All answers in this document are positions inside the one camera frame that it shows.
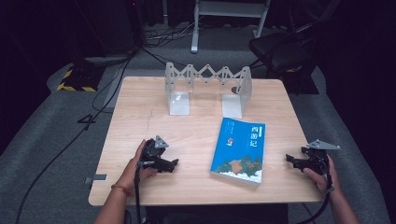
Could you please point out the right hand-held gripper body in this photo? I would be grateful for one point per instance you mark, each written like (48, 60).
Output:
(316, 160)

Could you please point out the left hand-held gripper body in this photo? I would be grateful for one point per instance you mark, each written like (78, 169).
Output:
(151, 154)

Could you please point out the blue paperback book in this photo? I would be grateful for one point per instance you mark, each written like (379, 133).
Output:
(238, 152)

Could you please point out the white expandable metal book rack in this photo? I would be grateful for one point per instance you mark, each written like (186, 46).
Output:
(208, 81)

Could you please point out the person's right hand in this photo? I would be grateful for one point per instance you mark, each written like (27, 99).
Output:
(322, 182)

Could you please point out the person's left hand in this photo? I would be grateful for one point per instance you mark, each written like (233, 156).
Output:
(129, 175)

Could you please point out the grey tape strip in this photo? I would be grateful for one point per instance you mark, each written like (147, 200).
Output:
(96, 178)

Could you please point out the black yellow striped stand base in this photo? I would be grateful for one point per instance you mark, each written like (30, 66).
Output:
(79, 79)

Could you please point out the black chair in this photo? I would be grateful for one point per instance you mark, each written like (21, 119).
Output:
(280, 48)

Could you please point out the white metal stand frame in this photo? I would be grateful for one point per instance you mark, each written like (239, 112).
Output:
(229, 11)

